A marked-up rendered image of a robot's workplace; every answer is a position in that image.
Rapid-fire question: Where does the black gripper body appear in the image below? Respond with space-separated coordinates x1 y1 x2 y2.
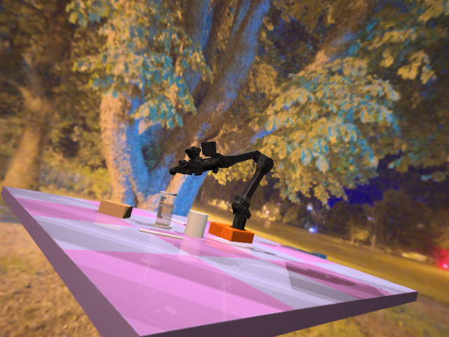
179 159 207 176

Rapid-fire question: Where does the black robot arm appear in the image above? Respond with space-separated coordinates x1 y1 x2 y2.
185 141 274 230

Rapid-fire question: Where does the beige cylinder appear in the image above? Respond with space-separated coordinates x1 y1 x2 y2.
184 210 208 238

